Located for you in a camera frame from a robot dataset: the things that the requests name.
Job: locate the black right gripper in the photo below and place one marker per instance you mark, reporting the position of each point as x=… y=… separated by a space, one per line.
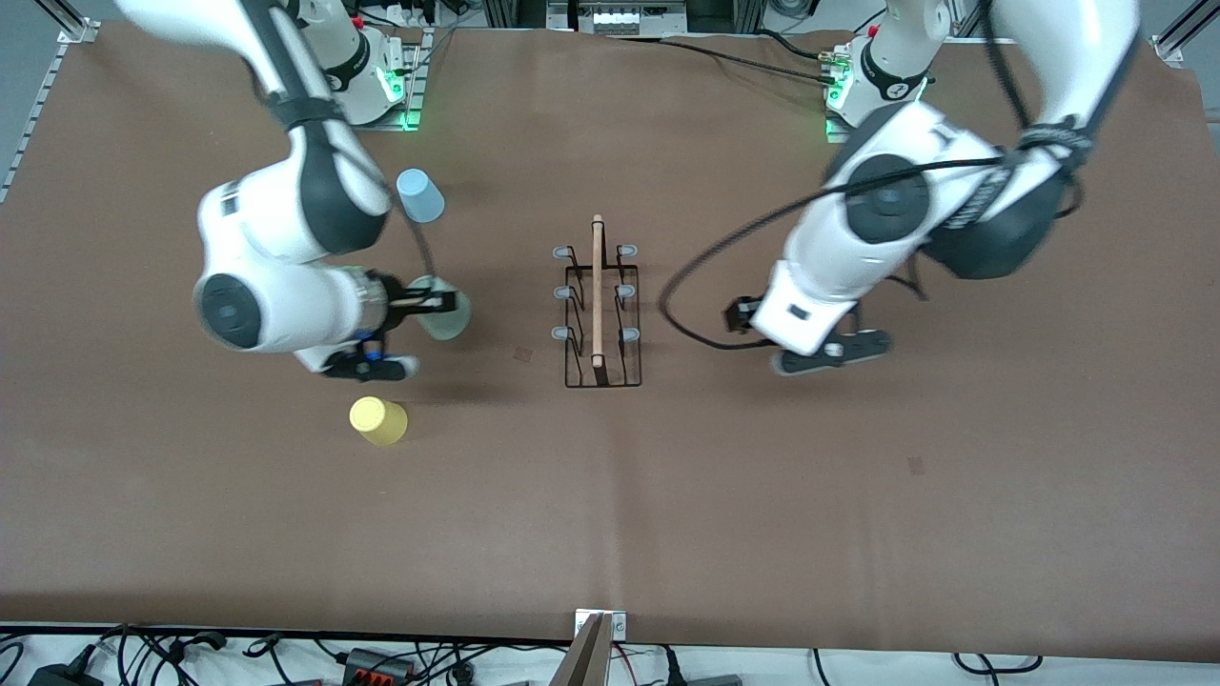
x=392 y=294

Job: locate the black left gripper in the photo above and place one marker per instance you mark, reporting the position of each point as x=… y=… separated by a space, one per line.
x=739 y=315

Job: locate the pale green plastic cup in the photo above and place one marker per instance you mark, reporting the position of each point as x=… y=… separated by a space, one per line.
x=448 y=329

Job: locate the yellow plastic cup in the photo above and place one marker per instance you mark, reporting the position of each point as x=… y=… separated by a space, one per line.
x=378 y=421

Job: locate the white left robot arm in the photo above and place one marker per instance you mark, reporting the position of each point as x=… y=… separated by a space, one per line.
x=858 y=248

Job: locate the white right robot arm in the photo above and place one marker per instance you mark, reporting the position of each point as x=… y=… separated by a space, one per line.
x=276 y=219

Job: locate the light blue plastic cup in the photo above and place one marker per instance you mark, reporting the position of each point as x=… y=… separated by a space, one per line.
x=420 y=196

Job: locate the white power strip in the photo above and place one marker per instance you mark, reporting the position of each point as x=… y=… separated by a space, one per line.
x=405 y=14

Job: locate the white electronics box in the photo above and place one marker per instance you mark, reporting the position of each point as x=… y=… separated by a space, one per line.
x=615 y=19

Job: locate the black plug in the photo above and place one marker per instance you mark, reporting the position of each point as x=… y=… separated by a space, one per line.
x=670 y=667

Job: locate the black orange connector box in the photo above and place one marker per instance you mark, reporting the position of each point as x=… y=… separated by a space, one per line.
x=376 y=664

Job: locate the black power adapter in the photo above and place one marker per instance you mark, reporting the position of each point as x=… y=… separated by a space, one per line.
x=67 y=676

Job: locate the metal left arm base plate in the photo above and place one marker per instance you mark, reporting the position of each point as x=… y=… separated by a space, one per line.
x=831 y=135

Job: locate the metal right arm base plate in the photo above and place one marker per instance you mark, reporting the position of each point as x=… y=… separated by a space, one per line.
x=412 y=95

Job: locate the dark aluminium frame post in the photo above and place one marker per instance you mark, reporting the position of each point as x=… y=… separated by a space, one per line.
x=515 y=11

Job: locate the aluminium camera mount profile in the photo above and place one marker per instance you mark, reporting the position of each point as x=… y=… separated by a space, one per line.
x=583 y=657

